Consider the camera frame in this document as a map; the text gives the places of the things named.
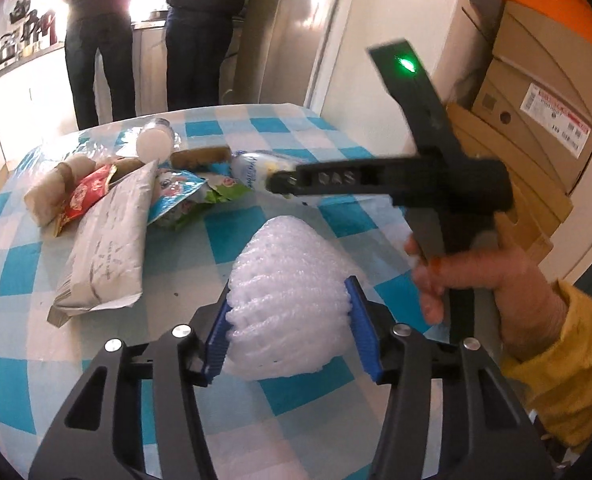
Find brown kiwi fruit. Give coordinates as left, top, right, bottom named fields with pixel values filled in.
left=110, top=157, right=144, bottom=182
left=169, top=145, right=232, bottom=171

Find white foam fruit net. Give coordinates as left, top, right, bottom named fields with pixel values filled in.
left=223, top=216, right=362, bottom=382

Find red snack wrapper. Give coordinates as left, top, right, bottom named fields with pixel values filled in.
left=54, top=165, right=117, bottom=236

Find person in black jacket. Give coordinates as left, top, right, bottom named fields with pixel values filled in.
left=165, top=0, right=245, bottom=110

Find blue snack bag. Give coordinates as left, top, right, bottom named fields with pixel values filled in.
left=147, top=168, right=207, bottom=228

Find grey mailer bag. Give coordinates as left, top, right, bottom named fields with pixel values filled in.
left=46, top=162, right=157, bottom=327

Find right hand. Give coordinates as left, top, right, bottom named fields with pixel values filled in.
left=412, top=231, right=568, bottom=361

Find beige paper bundle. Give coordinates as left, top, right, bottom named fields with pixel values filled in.
left=24, top=154, right=96, bottom=228

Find steel kettle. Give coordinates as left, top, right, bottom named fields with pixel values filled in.
left=0, top=32, right=18, bottom=65

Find yellow right sleeve forearm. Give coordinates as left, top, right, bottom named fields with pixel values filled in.
left=501, top=282, right=592, bottom=454

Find blue checkered tablecloth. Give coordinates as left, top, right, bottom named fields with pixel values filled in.
left=0, top=122, right=426, bottom=479

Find person in dark trousers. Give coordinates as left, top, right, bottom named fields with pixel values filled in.
left=63, top=0, right=136, bottom=130

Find clear plastic bottle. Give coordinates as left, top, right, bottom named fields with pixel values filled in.
left=116, top=117, right=181, bottom=164

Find white yogurt bottle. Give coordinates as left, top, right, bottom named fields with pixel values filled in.
left=230, top=151, right=305, bottom=195

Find stacked cardboard boxes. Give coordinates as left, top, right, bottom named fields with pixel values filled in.
left=446, top=1, right=592, bottom=274

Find green white snack bag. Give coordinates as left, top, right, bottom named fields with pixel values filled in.
left=160, top=172, right=251, bottom=230

